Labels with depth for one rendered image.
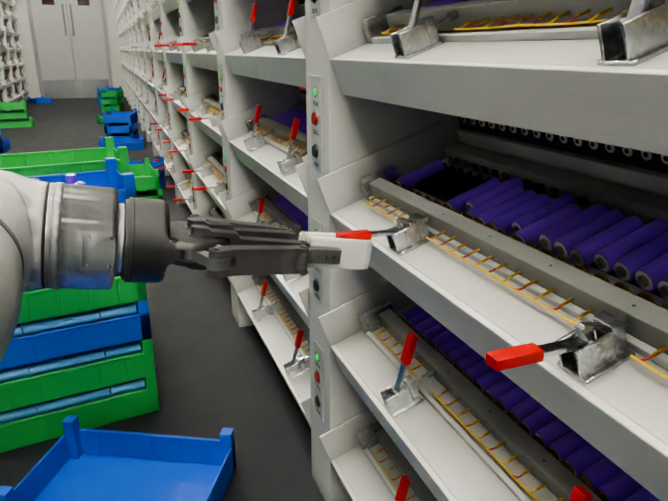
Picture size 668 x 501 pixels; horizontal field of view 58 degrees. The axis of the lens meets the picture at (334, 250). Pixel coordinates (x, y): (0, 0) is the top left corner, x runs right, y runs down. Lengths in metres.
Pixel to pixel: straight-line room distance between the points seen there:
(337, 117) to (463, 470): 0.43
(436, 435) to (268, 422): 0.60
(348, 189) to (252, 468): 0.55
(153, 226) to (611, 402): 0.37
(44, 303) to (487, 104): 0.88
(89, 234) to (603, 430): 0.40
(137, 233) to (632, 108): 0.37
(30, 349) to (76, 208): 0.69
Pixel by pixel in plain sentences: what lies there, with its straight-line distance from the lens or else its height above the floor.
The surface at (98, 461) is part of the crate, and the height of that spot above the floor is 0.00.
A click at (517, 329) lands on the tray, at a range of 0.48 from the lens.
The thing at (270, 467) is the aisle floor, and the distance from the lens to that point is 1.11.
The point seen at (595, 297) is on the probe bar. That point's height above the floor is 0.52.
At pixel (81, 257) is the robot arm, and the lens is 0.52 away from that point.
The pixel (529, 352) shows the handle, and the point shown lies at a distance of 0.39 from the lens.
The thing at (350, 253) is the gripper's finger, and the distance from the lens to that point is 0.60.
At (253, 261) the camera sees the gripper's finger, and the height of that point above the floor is 0.51.
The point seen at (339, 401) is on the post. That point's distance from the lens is 0.91.
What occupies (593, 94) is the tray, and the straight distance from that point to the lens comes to 0.39.
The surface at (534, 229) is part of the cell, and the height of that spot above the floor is 0.54.
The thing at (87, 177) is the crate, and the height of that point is 0.44.
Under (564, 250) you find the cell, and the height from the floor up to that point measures 0.53.
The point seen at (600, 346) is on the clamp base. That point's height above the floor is 0.51.
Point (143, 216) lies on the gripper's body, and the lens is 0.53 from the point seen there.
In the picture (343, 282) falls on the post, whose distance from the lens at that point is 0.83.
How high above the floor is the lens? 0.69
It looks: 19 degrees down
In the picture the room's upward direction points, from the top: straight up
